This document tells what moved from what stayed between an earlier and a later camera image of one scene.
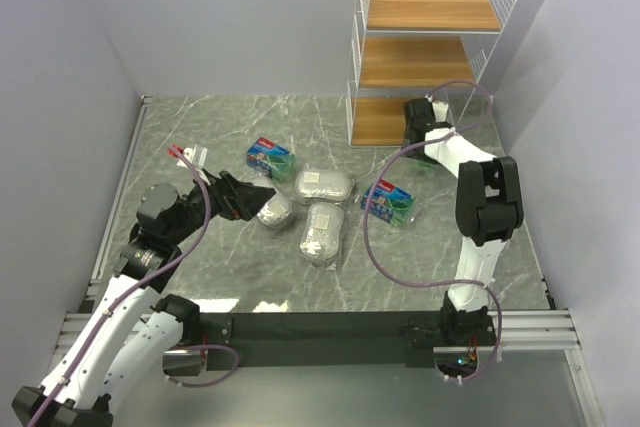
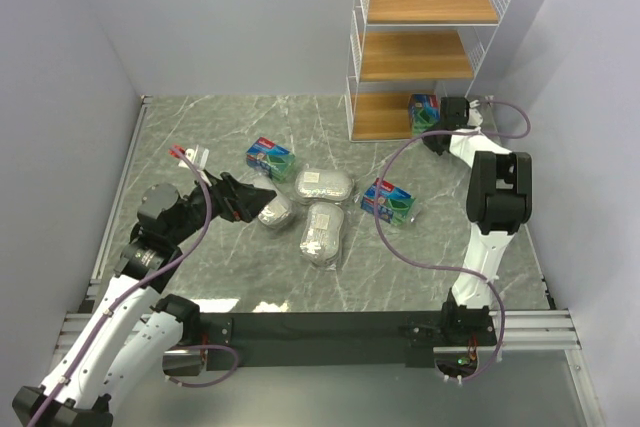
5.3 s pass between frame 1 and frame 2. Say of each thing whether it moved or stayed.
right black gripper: moved
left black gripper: stayed
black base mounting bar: stayed
